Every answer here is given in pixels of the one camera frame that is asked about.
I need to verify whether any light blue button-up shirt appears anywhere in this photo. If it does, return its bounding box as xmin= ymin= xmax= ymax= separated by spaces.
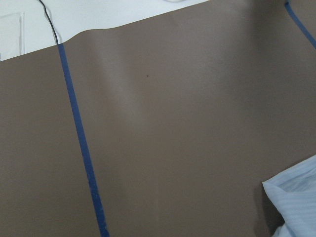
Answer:
xmin=262 ymin=156 xmax=316 ymax=237

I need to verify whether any clear plastic bag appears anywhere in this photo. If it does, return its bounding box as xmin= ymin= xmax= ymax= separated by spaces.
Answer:
xmin=0 ymin=12 xmax=25 ymax=61

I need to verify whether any thin black desk cable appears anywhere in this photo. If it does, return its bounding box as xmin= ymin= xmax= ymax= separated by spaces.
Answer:
xmin=37 ymin=0 xmax=61 ymax=45

